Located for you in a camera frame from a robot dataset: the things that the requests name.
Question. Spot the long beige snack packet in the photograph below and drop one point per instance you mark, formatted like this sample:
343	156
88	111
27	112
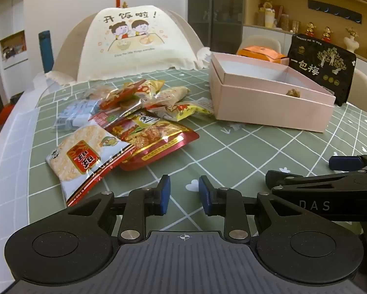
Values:
171	94

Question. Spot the red foil snack packet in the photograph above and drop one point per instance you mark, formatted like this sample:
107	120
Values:
110	117

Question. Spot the beige chair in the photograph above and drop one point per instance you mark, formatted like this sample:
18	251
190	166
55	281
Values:
363	88
257	40

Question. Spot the yellow jar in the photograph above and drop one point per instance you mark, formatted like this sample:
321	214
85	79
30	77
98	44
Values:
270	18

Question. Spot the dark glass cabinet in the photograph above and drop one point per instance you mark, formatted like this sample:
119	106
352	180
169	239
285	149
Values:
215	12

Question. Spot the large red snack packet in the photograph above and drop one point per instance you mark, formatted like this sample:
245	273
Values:
153	144

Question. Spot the green checked tablecloth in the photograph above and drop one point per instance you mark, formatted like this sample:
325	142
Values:
247	159

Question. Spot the white rice cracker packet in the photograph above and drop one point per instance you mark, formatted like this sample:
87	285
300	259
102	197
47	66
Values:
79	156

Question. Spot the clear blue-white snack packet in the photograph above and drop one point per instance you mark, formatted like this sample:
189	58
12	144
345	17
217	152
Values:
76	115

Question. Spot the printed white food cover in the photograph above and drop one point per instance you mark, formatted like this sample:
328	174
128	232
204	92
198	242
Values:
125	58

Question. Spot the small red snack packet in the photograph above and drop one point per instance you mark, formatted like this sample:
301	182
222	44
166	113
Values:
122	95

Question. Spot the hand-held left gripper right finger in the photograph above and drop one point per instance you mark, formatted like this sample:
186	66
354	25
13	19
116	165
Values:
203	194

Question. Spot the clear orange snack packet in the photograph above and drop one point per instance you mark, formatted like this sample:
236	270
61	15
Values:
94	93

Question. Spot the orange cardboard box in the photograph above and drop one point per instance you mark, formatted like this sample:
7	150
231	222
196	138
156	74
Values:
263	53

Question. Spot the gold figurine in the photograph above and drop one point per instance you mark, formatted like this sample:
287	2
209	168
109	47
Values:
326	33
310	30

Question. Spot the white vase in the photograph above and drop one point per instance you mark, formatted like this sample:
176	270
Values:
351	41

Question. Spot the yellow panda snack packet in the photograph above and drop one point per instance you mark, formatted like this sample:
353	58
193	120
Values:
183	110

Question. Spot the blue bottle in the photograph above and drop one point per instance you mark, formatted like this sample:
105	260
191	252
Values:
45	52

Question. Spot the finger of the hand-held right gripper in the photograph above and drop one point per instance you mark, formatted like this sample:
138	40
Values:
283	180
345	163

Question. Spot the black light bar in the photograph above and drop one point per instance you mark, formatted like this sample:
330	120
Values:
335	9

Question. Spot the pink cardboard box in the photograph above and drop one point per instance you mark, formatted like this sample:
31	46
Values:
263	107

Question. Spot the small yellow snack packet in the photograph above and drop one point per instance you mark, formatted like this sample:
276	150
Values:
153	86

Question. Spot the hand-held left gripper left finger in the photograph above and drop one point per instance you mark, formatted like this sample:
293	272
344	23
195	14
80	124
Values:
165	194

